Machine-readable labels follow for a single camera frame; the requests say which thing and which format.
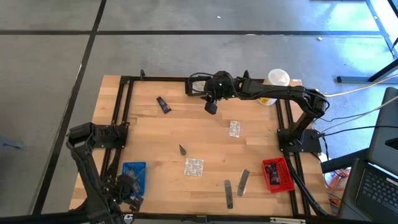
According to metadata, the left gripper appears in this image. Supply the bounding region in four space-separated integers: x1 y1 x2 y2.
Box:
113 174 144 213

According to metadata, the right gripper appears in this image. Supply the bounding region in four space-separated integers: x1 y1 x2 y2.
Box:
204 70 239 116

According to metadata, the clear-wrapped black toothbrush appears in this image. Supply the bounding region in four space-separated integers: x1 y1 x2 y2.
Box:
126 167 141 179

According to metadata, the narrow white printed sachet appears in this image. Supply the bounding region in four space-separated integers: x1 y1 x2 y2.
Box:
228 120 241 139

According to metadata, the large white printed sachet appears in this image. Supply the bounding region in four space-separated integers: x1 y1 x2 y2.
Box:
183 157 205 178

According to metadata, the narrow grey metal strip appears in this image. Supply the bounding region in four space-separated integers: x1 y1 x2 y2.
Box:
224 179 234 210

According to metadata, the black plastic basket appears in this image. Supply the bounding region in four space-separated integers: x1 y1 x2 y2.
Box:
184 75 210 97

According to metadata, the blue plastic basket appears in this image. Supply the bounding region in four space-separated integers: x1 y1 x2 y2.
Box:
121 161 147 197

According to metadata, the white wipes canister yellow label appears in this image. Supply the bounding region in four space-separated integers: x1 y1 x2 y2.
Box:
256 68 290 106

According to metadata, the wide grey metal strip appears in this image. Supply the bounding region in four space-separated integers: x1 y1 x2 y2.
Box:
236 169 251 197

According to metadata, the red plastic basket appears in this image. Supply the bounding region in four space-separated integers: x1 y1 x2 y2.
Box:
262 157 295 194

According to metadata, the dark grey laptop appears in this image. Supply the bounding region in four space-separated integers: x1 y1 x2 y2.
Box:
337 86 398 224

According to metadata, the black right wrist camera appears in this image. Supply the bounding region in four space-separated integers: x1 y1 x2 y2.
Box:
203 80 218 96

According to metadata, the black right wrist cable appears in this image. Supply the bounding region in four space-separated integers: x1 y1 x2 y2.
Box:
187 72 215 94

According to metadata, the black aluminium table frame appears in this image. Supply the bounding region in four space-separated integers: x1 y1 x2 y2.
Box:
0 75 398 224

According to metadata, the black power cable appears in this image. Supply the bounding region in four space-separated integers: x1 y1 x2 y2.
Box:
312 124 398 139

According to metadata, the yellow extension cord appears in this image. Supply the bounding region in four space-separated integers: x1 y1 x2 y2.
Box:
325 73 398 97

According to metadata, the black metal desk frame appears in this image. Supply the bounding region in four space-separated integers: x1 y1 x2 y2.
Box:
336 0 398 84

